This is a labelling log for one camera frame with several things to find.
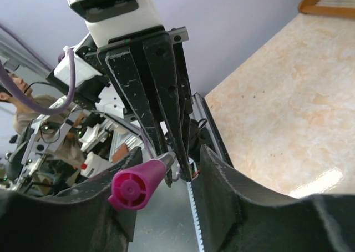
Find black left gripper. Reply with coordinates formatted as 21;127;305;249
45;26;193;187

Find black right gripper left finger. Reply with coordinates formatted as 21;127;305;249
1;147;143;251

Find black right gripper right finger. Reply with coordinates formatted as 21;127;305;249
192;146;354;251

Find magenta capped marker pen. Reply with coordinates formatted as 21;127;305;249
108;152;176;211

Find person in beige shirt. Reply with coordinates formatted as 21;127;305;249
0;70;87;169

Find orange wooden shelf rack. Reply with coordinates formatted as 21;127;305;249
298;0;354;19

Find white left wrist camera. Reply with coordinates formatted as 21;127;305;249
67;0;163;47

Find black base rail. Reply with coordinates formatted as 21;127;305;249
186;93;232;251

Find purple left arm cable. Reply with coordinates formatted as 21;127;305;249
0;23;153;158

